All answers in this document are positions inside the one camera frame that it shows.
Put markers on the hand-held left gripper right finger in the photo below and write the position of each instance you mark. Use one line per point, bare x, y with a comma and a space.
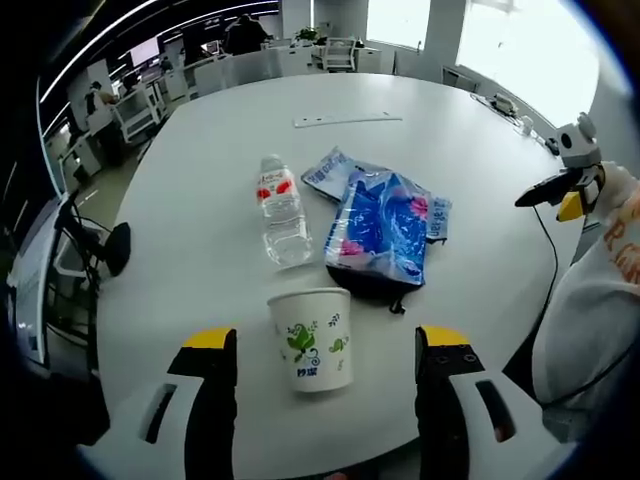
440, 415

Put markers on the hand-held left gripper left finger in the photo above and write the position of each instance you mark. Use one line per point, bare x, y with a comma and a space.
210, 410

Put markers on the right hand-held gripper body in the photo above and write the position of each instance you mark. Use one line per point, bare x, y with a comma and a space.
580, 150

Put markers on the white paper cup green print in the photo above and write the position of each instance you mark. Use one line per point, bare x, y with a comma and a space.
315, 345

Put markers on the black zipper pouch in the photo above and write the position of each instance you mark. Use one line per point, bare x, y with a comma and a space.
370, 291

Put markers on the blue and pink snack bag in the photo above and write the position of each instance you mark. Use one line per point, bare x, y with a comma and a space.
380, 225

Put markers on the clear plastic water bottle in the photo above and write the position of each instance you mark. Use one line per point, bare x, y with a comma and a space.
284, 210

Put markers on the light blue wipes packet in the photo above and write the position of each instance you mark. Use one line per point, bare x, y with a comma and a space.
327, 172

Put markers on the white tabletop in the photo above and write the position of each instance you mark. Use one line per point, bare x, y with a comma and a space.
210, 240

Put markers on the small white cup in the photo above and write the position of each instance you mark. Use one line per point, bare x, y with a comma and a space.
526, 125

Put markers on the white device on table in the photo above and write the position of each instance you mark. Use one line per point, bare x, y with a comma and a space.
501, 103

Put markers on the black office chair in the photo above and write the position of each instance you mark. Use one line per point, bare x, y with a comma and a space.
112, 245

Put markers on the white ruler strip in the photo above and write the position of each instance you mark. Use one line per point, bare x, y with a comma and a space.
345, 119

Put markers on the white shelf cart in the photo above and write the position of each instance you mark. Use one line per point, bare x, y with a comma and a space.
341, 52

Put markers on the green potted plant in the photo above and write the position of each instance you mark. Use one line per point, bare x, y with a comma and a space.
306, 35

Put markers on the white rolling cart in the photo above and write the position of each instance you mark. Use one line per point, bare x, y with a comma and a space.
140, 107

